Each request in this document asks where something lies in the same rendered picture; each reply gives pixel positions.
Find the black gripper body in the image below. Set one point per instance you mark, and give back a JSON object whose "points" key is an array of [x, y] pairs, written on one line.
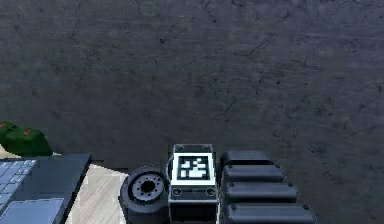
{"points": [[144, 191]]}

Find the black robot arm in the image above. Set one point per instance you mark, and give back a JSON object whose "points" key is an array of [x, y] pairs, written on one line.
{"points": [[253, 193]]}

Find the dark grey laptop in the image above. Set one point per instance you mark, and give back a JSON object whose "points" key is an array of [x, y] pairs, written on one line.
{"points": [[43, 186]]}

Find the green plant with red flowers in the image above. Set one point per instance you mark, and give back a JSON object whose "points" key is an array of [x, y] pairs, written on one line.
{"points": [[23, 140]]}

